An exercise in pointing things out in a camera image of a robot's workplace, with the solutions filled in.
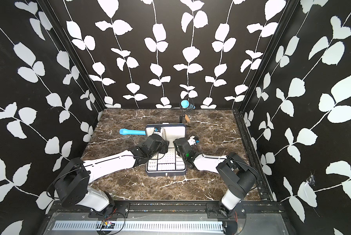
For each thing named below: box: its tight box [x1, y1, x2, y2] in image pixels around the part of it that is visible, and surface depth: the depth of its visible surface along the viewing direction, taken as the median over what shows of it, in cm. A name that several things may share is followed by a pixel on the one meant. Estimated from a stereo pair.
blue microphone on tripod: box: [179, 99, 197, 123], surface depth 90 cm
